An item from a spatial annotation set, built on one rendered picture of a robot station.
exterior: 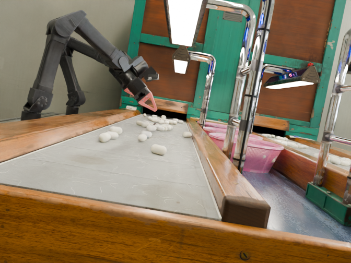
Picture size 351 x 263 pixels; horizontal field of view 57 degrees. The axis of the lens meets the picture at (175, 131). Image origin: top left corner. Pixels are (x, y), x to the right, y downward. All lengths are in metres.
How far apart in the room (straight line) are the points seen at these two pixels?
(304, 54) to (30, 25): 2.26
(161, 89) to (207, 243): 1.87
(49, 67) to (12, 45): 2.03
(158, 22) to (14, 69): 1.48
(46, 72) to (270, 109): 1.53
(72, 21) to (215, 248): 0.99
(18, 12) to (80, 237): 2.96
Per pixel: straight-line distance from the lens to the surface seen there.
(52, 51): 1.21
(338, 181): 0.84
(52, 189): 0.41
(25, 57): 3.18
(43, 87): 1.19
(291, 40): 2.35
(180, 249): 0.38
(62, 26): 1.21
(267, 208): 0.40
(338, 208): 0.77
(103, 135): 0.78
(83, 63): 3.04
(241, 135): 0.66
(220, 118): 2.19
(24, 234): 0.40
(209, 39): 2.22
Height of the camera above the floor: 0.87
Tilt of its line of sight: 5 degrees down
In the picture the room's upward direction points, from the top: 10 degrees clockwise
